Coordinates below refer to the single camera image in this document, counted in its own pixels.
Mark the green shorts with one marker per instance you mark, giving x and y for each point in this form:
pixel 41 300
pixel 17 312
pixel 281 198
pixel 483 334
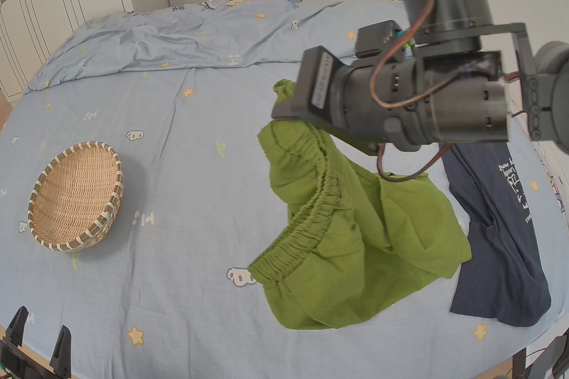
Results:
pixel 355 235

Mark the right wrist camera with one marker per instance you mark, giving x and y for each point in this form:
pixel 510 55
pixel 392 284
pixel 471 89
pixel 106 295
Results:
pixel 375 38

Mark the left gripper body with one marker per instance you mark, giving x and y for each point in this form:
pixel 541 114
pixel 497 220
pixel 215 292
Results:
pixel 17 364

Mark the pale blue quilt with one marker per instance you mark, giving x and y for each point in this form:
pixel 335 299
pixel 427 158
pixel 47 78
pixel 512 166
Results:
pixel 178 35

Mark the bed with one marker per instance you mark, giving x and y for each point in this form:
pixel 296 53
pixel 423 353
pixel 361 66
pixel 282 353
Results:
pixel 178 146

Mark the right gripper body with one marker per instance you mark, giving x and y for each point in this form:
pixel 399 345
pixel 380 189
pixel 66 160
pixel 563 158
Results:
pixel 351 97

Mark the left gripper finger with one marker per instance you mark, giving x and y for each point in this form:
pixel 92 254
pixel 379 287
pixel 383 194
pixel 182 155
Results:
pixel 62 355
pixel 18 330

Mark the dark blue T-shirt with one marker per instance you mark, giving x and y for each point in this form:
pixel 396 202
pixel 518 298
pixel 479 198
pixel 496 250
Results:
pixel 493 257

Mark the round woven basket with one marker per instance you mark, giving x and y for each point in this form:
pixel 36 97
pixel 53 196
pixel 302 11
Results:
pixel 73 199

